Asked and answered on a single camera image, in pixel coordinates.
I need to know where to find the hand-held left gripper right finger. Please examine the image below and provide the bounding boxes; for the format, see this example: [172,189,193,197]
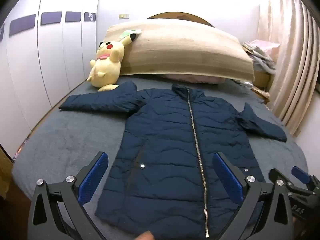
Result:
[212,152,294,240]

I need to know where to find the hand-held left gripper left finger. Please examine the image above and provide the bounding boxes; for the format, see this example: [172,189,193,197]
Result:
[27,151,109,240]

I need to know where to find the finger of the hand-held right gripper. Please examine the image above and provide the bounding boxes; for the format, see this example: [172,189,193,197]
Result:
[291,166,320,193]
[268,168,292,188]

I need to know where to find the navy puffer jacket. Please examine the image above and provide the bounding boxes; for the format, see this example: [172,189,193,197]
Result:
[59,81,287,238]

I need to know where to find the pile of clothes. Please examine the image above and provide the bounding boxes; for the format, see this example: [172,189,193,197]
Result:
[242,39,280,75]

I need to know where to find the person's left hand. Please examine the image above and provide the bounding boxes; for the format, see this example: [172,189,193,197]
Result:
[136,231,155,240]

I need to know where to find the brown cardboard panel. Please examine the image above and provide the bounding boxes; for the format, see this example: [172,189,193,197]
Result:
[0,146,15,199]

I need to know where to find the brown cardboard box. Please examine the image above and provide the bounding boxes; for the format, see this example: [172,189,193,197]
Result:
[251,69,272,104]

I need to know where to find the pink pillow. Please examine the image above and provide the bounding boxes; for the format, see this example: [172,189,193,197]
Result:
[160,74,227,84]

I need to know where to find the beige curtain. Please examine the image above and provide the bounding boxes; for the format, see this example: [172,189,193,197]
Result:
[257,0,320,137]

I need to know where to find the yellow plush toy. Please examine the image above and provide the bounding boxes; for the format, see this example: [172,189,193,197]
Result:
[87,29,142,92]

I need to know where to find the white wardrobe with purple panels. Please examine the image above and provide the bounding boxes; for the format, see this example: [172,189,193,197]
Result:
[0,0,100,155]

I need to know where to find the large beige cushion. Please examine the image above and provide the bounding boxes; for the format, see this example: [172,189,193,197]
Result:
[106,19,255,82]

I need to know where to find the wooden headboard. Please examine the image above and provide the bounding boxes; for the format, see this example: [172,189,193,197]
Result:
[146,12,215,28]

